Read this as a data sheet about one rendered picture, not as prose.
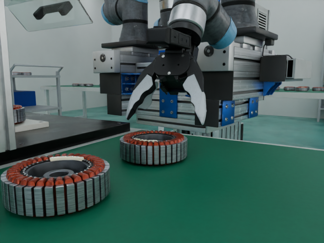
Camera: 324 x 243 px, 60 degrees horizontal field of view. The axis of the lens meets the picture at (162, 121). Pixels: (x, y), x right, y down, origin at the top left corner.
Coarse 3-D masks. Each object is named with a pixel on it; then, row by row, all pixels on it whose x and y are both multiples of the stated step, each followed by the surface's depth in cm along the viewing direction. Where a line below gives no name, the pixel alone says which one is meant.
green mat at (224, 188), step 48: (96, 144) 56; (192, 144) 56; (240, 144) 56; (0, 192) 33; (144, 192) 33; (192, 192) 33; (240, 192) 33; (288, 192) 33; (0, 240) 23; (48, 240) 23; (96, 240) 23; (144, 240) 23; (192, 240) 23; (240, 240) 23; (288, 240) 23
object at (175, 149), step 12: (144, 132) 50; (156, 132) 51; (168, 132) 50; (120, 144) 45; (132, 144) 42; (144, 144) 42; (156, 144) 42; (168, 144) 42; (180, 144) 44; (132, 156) 42; (144, 156) 42; (156, 156) 42; (168, 156) 42; (180, 156) 44
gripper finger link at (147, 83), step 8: (144, 80) 53; (152, 80) 53; (136, 88) 53; (144, 88) 52; (152, 88) 52; (136, 96) 52; (144, 96) 53; (128, 104) 53; (136, 104) 52; (144, 104) 56; (128, 112) 52
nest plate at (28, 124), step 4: (28, 120) 67; (32, 120) 67; (36, 120) 67; (16, 124) 61; (20, 124) 61; (24, 124) 61; (28, 124) 61; (32, 124) 61; (36, 124) 62; (40, 124) 63; (44, 124) 64; (48, 124) 65; (16, 128) 58; (20, 128) 59; (24, 128) 60; (28, 128) 61; (32, 128) 61; (36, 128) 62; (16, 132) 58
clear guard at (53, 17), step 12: (12, 0) 66; (24, 0) 66; (36, 0) 65; (48, 0) 64; (60, 0) 62; (72, 0) 61; (12, 12) 72; (24, 12) 70; (36, 12) 68; (48, 12) 67; (60, 12) 65; (72, 12) 64; (84, 12) 62; (24, 24) 74; (36, 24) 72; (48, 24) 70; (60, 24) 69; (72, 24) 67; (84, 24) 66
